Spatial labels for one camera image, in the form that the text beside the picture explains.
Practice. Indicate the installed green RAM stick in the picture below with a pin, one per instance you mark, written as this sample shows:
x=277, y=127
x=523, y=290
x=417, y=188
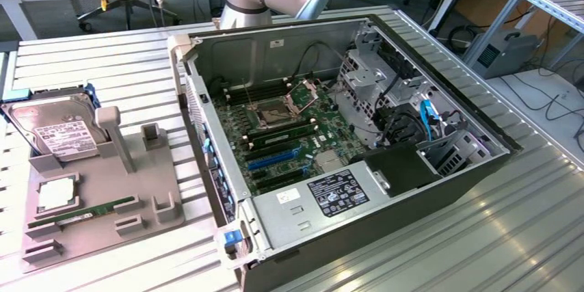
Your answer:
x=283, y=135

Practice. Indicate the CPU socket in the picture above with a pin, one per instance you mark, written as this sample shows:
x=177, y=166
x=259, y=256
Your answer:
x=274, y=116

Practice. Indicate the green motherboard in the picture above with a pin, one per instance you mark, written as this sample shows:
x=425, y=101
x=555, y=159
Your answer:
x=334, y=124

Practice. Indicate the metal socket cover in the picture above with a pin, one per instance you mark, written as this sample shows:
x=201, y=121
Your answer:
x=303, y=95

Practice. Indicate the blue expansion slot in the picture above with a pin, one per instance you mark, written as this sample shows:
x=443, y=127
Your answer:
x=274, y=161

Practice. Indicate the silver chipset heatsink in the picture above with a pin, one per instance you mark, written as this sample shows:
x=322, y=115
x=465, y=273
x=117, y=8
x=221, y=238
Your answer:
x=330, y=162

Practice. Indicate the perforated metal drive cage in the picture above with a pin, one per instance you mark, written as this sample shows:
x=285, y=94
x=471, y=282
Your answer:
x=361, y=107

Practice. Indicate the black plastic shroud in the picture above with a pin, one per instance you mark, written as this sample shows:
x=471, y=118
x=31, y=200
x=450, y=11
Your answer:
x=402, y=169

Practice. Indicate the grey power supply unit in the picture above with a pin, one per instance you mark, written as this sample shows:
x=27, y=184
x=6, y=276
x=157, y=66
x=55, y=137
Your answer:
x=283, y=223

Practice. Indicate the blue case latch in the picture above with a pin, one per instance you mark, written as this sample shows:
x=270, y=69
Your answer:
x=231, y=238

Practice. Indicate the black open PC case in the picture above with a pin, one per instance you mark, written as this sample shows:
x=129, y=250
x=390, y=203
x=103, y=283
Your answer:
x=411, y=210

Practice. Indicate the grey case corner fixture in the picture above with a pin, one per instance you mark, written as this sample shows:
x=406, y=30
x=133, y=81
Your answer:
x=178, y=42
x=233, y=261

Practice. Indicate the metal disk bay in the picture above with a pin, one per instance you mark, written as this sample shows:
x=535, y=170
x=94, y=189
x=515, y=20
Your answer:
x=457, y=155

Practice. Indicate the grey parts rack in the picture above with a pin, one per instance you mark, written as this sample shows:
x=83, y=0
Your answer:
x=101, y=203

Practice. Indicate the black office chair base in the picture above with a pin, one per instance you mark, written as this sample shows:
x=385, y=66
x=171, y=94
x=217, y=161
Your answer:
x=129, y=6

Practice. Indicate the silver hard disk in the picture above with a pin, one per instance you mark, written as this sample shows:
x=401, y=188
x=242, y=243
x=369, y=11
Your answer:
x=59, y=128

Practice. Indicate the grey floor unit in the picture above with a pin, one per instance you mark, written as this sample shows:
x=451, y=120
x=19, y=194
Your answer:
x=507, y=52

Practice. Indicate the silver CPU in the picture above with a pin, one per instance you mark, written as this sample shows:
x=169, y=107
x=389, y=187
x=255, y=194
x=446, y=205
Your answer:
x=57, y=194

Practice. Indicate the blue disk caddy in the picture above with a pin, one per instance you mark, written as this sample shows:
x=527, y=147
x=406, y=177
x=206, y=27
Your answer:
x=17, y=95

